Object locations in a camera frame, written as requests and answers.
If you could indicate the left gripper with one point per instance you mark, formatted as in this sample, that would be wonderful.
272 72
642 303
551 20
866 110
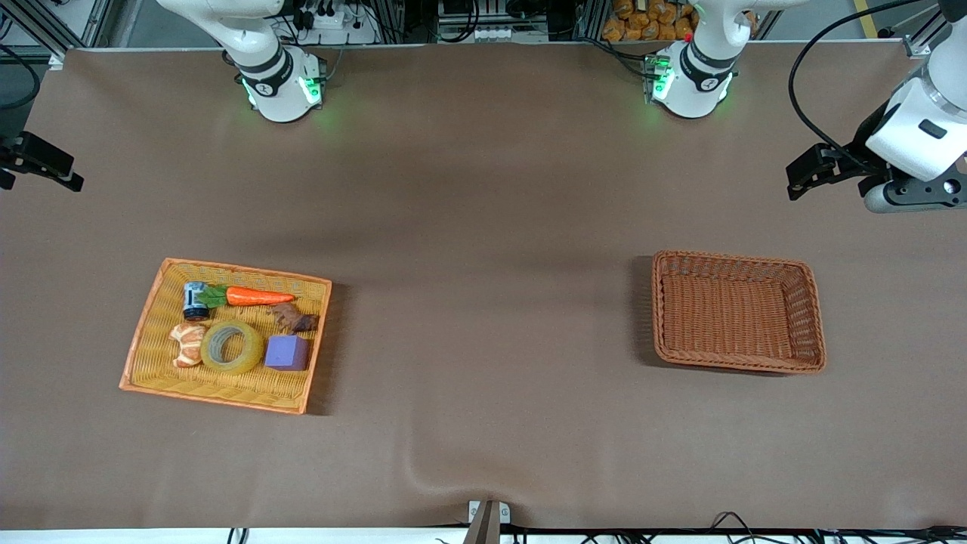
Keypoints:
863 150

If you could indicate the yellow clear tape roll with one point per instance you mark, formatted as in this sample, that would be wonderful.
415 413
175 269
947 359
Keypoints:
227 366

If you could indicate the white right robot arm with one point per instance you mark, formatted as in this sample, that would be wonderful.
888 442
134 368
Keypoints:
279 91

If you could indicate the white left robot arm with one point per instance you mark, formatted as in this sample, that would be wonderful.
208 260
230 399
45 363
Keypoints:
695 83

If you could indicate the brown wicker basket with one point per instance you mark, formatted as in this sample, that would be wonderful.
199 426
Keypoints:
725 317

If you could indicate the small blue black can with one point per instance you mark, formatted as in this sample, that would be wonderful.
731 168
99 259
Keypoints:
195 302

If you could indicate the toy croissant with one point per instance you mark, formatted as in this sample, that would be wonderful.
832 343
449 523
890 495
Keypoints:
185 336

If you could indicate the bag of orange snacks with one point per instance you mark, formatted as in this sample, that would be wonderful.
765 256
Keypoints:
642 23

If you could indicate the toy carrot with green leaves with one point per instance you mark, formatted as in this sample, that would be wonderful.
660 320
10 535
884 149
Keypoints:
257 296

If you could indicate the orange woven tray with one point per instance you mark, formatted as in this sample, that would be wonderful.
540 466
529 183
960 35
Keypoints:
227 385

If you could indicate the brown toy figure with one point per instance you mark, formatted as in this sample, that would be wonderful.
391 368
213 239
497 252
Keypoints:
295 319

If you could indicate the purple cube block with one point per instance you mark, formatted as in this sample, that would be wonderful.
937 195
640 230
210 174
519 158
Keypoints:
287 353

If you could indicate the white power strip with plugs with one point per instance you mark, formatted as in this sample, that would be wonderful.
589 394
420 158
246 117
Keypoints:
329 19

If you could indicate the brown table cover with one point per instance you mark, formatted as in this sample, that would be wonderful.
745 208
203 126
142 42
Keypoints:
483 227

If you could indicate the long white power strip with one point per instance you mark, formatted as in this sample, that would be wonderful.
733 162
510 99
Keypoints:
498 33

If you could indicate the aluminium frame post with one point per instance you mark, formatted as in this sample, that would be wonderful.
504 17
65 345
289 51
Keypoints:
918 45

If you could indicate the metal camera bracket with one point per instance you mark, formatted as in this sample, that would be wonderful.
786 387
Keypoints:
487 521

